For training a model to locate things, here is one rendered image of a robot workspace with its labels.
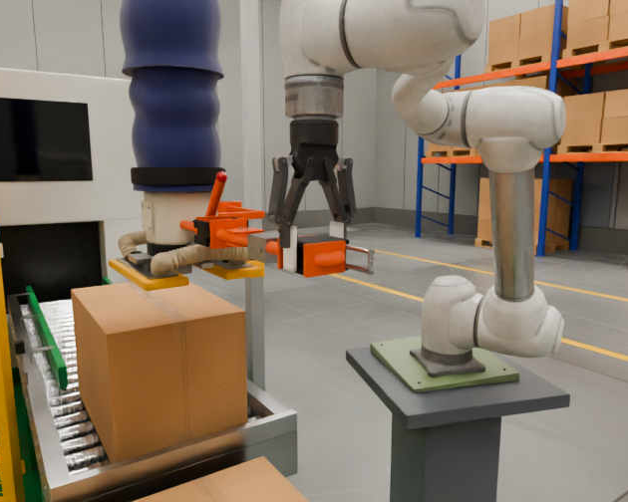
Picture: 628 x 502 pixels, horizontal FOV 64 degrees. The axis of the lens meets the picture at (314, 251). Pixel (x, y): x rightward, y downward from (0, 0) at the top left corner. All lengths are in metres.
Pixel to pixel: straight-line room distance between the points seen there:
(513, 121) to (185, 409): 1.15
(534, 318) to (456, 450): 0.48
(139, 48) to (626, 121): 7.61
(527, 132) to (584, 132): 7.43
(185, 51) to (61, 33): 9.28
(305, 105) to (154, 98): 0.56
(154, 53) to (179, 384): 0.89
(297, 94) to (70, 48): 9.77
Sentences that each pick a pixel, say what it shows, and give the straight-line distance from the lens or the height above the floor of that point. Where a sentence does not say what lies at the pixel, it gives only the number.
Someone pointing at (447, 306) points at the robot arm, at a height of 0.98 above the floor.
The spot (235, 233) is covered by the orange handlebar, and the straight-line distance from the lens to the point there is 0.96.
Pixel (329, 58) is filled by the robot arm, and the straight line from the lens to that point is 0.75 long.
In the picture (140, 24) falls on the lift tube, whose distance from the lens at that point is 1.26.
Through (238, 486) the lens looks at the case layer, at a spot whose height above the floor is 0.54.
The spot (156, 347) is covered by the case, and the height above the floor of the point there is 0.89.
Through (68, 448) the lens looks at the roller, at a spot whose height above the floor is 0.54.
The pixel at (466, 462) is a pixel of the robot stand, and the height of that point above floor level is 0.50.
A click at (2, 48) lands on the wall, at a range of 10.32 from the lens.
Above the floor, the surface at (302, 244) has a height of 1.26.
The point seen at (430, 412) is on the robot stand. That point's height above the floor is 0.75.
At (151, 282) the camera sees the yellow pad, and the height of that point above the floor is 1.13.
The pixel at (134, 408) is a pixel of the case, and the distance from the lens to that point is 1.52.
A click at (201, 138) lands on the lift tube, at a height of 1.44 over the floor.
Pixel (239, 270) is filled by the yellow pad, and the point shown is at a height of 1.13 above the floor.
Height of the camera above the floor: 1.37
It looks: 9 degrees down
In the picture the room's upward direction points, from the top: straight up
